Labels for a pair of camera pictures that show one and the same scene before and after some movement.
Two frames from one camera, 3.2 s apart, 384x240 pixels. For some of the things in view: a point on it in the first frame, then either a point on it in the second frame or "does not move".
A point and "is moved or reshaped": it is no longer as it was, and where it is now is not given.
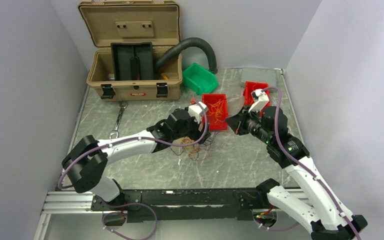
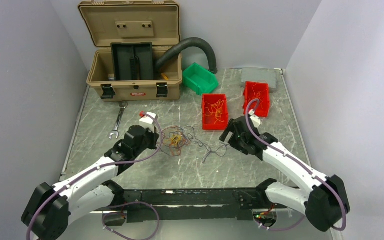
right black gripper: x=234 y=120 -> x=232 y=140
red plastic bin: x=251 y=86 does not move
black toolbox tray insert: x=133 y=61 does not move
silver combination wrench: x=123 y=105 does not move
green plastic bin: x=199 y=79 does not move
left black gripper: x=197 y=134 -> x=154 y=136
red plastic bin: x=217 y=110 does not move
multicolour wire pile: x=197 y=151 is moved or reshaped
